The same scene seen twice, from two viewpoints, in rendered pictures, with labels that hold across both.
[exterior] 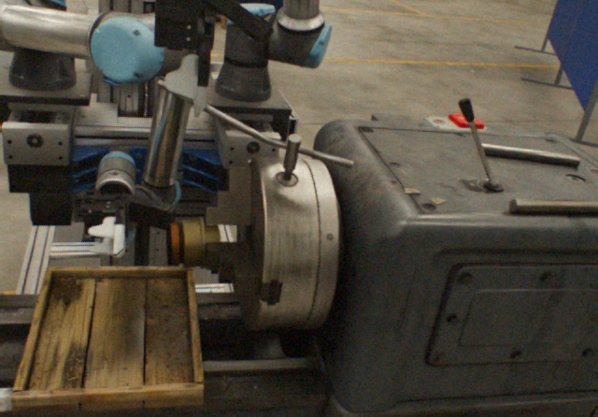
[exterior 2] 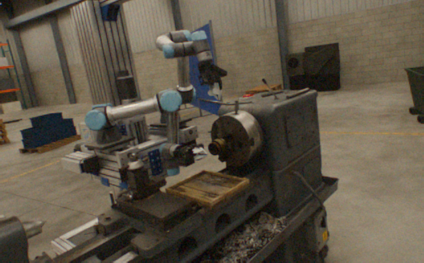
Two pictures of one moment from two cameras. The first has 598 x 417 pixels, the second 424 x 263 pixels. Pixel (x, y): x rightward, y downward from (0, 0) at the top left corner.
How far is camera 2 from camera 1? 111 cm
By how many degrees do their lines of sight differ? 31
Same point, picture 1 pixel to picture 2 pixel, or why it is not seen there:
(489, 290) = (292, 120)
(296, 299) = (257, 142)
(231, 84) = not seen: hidden behind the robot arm
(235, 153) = (187, 136)
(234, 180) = (218, 124)
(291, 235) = (248, 124)
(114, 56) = (170, 103)
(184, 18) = (212, 73)
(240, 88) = not seen: hidden behind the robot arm
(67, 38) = (146, 106)
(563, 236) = (299, 99)
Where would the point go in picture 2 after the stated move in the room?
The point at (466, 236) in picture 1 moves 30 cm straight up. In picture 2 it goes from (285, 105) to (280, 54)
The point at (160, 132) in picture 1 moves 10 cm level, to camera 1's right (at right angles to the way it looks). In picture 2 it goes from (173, 131) to (188, 127)
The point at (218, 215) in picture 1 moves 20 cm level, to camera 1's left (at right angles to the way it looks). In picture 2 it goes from (220, 135) to (189, 144)
